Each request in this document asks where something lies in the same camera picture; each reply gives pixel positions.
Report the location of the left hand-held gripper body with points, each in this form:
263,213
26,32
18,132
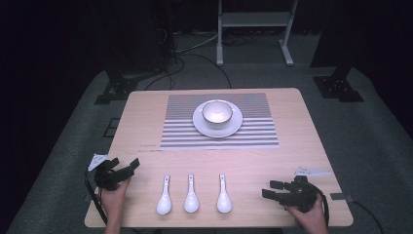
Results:
105,178

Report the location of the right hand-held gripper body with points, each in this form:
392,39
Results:
300,193

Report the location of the person's left hand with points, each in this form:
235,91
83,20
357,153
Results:
113,201

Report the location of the person's right hand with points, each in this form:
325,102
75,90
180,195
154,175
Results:
308,219

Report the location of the grey tape strip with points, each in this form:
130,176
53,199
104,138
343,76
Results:
341,197

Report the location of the white ceramic spoon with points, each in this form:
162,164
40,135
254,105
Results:
224,201
164,201
191,201

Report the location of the striped grey placemat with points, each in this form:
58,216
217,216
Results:
181,130

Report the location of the black stand base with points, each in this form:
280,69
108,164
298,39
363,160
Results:
117,89
337,87

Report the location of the white round plate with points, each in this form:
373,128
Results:
227,130

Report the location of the white ceramic bowl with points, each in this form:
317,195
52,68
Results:
217,114

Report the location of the dark equipment tower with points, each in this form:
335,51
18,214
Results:
152,32

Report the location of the white metal stand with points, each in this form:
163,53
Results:
255,19

